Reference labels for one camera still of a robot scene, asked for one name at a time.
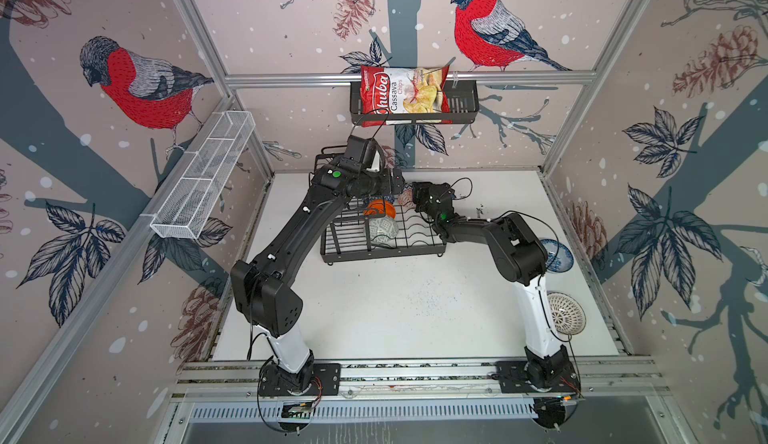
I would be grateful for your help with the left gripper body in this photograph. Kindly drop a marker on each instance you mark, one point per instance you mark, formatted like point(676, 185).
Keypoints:
point(375, 184)

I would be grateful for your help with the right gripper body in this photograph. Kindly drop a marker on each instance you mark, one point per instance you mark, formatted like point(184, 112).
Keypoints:
point(422, 200)

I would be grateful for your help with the orange plastic bowl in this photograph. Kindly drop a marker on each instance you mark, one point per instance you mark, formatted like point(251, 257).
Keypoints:
point(380, 208)

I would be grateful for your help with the green patterned bowl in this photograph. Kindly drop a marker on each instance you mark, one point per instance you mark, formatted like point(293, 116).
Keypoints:
point(383, 231)

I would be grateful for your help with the black wire dish rack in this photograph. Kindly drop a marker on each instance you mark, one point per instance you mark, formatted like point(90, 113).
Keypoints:
point(347, 238)

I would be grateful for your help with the red patterned bowl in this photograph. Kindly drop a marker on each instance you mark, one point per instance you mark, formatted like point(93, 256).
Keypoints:
point(405, 199)

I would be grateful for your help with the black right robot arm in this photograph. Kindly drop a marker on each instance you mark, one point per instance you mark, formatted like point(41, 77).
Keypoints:
point(520, 258)

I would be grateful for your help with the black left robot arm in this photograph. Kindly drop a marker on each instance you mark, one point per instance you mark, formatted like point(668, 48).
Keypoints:
point(262, 287)

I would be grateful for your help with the red cassava chips bag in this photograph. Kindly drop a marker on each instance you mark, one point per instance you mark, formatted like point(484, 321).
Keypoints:
point(391, 90)

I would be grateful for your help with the blue white floral bowl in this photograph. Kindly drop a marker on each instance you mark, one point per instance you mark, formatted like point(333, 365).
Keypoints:
point(560, 258)

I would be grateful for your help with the white lattice patterned bowl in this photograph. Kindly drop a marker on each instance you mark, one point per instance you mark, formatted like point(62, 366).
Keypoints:
point(568, 316)

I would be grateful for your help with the black wall basket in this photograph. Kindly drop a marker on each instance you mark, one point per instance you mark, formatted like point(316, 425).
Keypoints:
point(461, 98)

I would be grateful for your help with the white mesh wall shelf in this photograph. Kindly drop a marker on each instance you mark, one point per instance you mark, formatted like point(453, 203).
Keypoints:
point(190, 203)

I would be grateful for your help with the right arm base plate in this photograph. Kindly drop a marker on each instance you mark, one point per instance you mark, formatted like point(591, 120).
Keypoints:
point(510, 378)

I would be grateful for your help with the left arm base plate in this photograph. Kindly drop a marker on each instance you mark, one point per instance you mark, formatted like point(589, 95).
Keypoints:
point(319, 379)

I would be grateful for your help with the aluminium front rail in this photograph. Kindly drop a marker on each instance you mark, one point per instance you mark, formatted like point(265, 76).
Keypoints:
point(390, 379)

